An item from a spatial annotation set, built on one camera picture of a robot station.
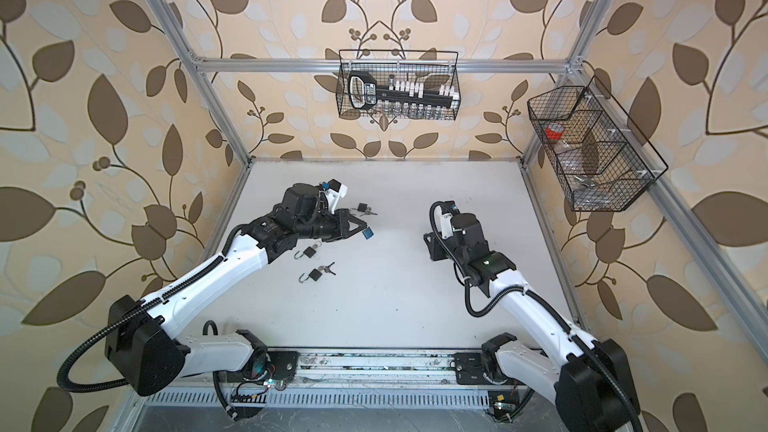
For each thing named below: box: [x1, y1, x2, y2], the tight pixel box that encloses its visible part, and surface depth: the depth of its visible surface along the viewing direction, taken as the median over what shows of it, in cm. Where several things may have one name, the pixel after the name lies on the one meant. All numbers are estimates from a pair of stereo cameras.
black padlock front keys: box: [298, 262, 337, 283], surface depth 93 cm
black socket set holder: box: [348, 71, 459, 110], surface depth 84 cm
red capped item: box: [545, 122, 564, 141], surface depth 89 cm
